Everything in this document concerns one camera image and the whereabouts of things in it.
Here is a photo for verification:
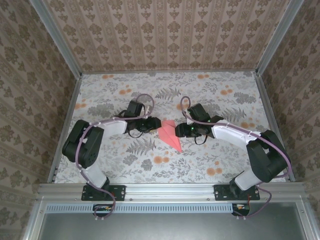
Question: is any pink paper sheet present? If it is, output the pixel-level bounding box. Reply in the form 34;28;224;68
157;119;183;153

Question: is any aluminium frame post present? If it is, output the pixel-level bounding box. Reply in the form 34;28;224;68
28;0;83;77
255;0;307;76

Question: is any black electronics board with wires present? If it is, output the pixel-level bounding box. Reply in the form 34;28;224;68
92;203;115;218
231;202;251;217

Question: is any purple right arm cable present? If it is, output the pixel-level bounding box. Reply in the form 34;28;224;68
180;95;293;221

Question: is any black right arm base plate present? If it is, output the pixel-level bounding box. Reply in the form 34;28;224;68
214;184;261;202

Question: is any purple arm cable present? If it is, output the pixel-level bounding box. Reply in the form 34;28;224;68
74;93;156;222
180;95;293;221

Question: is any aluminium side rail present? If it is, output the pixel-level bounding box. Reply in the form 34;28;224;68
47;73;83;185
252;71;296;183

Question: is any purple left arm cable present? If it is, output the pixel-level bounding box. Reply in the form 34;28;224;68
74;93;156;222

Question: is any grey slotted cable duct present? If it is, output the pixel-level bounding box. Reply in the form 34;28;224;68
46;202;247;214

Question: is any aluminium table edge rail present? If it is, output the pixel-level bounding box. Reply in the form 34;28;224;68
37;181;307;203

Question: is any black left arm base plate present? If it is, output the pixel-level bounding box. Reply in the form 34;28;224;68
81;184;126;202

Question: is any grey metal sheet panel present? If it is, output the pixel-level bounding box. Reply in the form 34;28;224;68
37;212;309;240

